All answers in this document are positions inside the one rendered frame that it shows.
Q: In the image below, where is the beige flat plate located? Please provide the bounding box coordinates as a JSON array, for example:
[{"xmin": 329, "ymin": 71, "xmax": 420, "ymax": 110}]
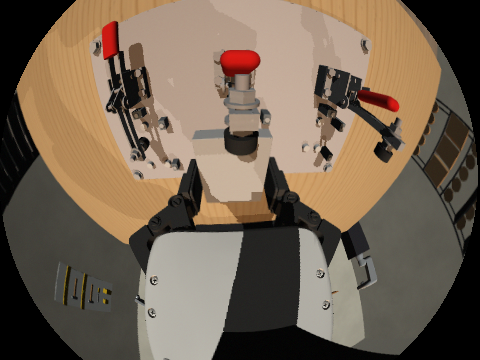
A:
[{"xmin": 89, "ymin": 0, "xmax": 372, "ymax": 179}]

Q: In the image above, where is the beige rectangular block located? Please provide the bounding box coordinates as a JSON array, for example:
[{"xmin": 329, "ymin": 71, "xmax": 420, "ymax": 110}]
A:
[{"xmin": 192, "ymin": 129, "xmax": 273, "ymax": 203}]

